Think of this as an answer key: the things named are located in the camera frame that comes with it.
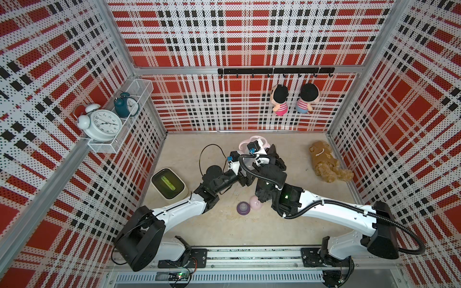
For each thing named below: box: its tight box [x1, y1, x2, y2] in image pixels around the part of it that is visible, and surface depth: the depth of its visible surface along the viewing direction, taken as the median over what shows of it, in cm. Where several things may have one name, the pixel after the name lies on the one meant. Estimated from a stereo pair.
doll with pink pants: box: [270, 84, 289, 117], surface depth 97 cm
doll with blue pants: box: [295, 83, 320, 114], surface depth 100 cm
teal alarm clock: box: [113, 91, 140, 119], surface depth 73 cm
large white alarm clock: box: [76, 103, 124, 143], surface depth 63 cm
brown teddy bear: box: [309, 140, 355, 183], surface depth 97 cm
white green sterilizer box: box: [151, 168, 189, 200], surface depth 93 cm
